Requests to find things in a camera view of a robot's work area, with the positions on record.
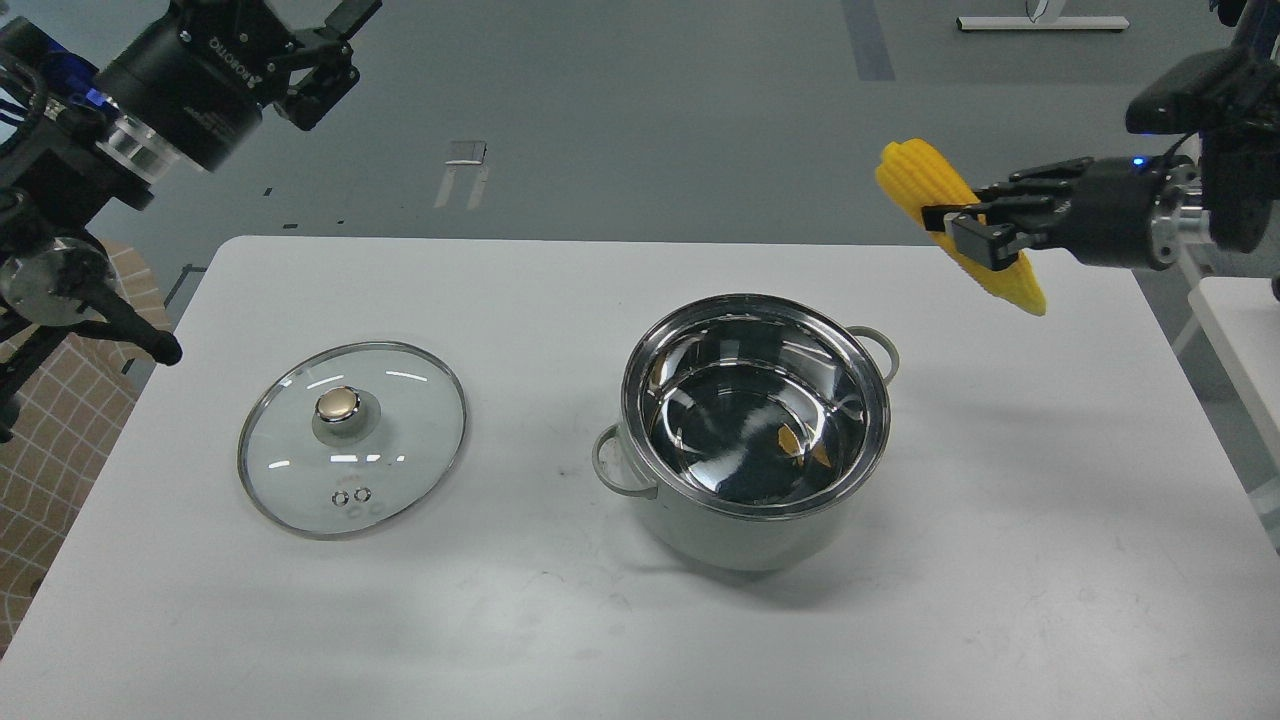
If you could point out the white desk leg base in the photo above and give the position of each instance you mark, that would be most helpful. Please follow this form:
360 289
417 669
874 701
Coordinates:
1063 23

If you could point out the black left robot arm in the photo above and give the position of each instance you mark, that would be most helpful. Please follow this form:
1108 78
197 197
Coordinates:
69 153

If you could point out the glass pot lid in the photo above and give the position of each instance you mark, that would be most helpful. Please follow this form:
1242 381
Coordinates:
352 437

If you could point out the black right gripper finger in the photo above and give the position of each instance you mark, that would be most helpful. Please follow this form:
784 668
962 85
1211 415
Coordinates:
995 233
1037 186

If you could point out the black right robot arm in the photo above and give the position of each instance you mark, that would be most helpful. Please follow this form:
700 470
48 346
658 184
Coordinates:
1216 185

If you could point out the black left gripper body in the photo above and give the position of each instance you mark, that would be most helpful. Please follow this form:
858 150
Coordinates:
202 97

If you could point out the grey steel cooking pot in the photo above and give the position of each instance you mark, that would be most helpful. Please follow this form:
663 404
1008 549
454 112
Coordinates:
748 425

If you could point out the beige checkered cloth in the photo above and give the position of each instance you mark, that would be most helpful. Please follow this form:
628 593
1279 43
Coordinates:
72 411

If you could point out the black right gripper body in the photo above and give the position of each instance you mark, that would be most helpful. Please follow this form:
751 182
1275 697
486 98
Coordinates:
1109 222

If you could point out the yellow corn cob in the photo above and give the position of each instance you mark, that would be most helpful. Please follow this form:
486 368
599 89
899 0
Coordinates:
915 175

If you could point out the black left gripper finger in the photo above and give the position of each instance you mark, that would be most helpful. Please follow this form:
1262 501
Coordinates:
251 24
314 70

